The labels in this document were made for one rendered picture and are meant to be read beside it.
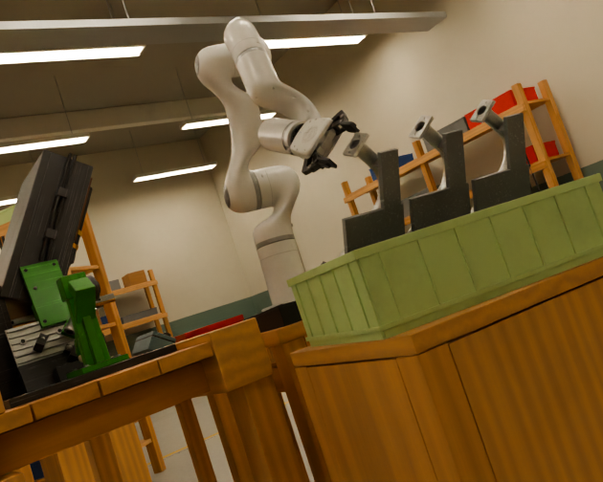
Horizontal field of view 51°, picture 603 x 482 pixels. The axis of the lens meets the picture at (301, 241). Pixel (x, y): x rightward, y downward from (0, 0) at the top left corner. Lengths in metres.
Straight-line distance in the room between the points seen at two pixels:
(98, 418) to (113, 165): 10.89
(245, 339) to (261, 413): 0.18
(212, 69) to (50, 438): 1.06
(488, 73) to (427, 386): 6.56
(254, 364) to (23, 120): 8.60
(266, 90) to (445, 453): 0.96
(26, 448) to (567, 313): 1.13
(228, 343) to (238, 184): 0.52
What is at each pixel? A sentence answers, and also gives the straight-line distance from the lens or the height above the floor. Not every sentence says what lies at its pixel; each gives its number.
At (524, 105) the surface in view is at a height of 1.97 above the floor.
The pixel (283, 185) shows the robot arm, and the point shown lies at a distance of 1.89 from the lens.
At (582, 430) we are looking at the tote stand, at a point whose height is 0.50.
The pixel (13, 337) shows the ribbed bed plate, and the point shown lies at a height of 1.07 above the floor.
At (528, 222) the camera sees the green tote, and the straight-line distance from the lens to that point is 1.37.
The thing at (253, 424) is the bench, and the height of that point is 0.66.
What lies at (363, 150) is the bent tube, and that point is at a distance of 1.31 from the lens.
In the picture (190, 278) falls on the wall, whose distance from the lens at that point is 12.15.
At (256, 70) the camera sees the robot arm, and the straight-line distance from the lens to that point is 1.67.
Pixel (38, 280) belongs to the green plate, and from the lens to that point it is 2.12.
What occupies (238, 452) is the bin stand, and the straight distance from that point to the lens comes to 2.19.
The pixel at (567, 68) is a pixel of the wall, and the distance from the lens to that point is 7.00.
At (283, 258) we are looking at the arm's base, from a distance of 1.84.
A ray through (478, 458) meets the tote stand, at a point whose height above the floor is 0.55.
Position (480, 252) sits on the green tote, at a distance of 1.29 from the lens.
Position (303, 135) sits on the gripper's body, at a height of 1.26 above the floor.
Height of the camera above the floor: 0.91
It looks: 5 degrees up
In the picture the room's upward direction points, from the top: 19 degrees counter-clockwise
